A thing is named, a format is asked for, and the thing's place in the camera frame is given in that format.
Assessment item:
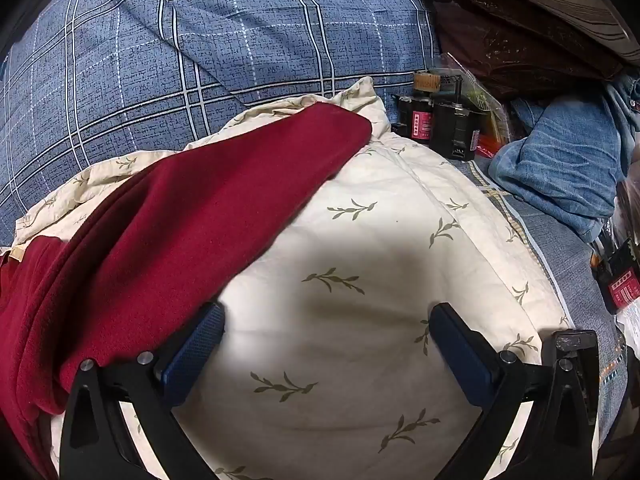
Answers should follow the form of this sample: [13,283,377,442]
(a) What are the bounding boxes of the dark red knit garment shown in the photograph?
[1,103,372,479]

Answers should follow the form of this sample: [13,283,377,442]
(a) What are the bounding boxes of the black item red label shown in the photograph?
[593,238,640,314]

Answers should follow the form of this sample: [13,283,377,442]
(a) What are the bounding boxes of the grey-blue striped bed sheet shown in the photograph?
[454,158,628,441]

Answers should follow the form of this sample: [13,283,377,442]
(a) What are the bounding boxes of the cream leaf-print quilt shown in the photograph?
[6,78,568,479]

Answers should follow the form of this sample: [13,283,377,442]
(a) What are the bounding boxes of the folded blue denim jeans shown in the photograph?
[488,74,639,243]

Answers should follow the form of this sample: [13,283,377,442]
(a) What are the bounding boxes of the black box device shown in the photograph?
[430,74,483,162]

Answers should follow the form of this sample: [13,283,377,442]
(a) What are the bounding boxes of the dark bottle pink label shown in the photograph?
[397,70,440,144]

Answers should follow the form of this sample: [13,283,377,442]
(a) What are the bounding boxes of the blue plaid pillow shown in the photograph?
[1,0,440,244]

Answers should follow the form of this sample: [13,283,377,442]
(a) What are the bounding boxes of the dark patterned blanket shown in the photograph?
[428,0,639,99]

